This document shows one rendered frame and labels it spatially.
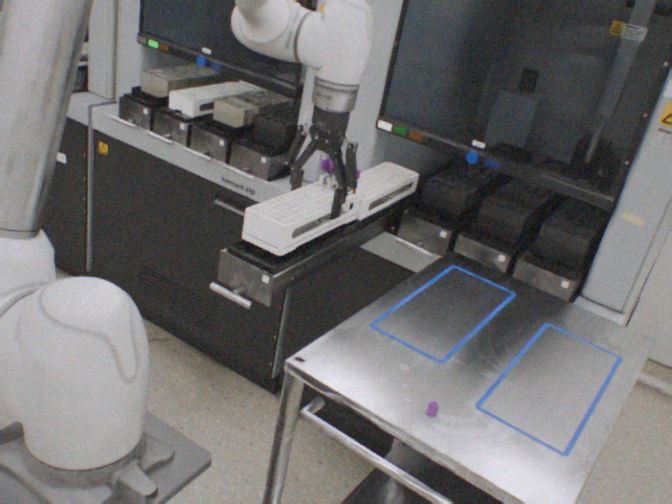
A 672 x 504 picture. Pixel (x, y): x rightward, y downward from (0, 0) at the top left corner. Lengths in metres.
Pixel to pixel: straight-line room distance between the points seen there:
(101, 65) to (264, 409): 1.25
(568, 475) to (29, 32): 0.91
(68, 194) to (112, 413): 1.73
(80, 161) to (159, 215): 0.38
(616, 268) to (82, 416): 1.19
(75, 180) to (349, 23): 1.45
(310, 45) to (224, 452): 1.22
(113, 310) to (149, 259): 1.48
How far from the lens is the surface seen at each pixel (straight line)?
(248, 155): 1.92
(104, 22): 2.40
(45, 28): 0.94
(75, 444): 0.93
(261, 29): 1.34
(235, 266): 1.35
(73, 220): 2.59
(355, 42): 1.31
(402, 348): 1.14
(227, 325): 2.19
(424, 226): 1.67
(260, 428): 2.15
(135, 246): 2.37
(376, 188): 1.64
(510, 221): 1.67
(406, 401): 1.03
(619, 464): 2.51
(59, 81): 0.96
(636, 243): 1.63
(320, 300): 1.92
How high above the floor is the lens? 1.45
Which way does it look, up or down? 27 degrees down
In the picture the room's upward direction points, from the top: 11 degrees clockwise
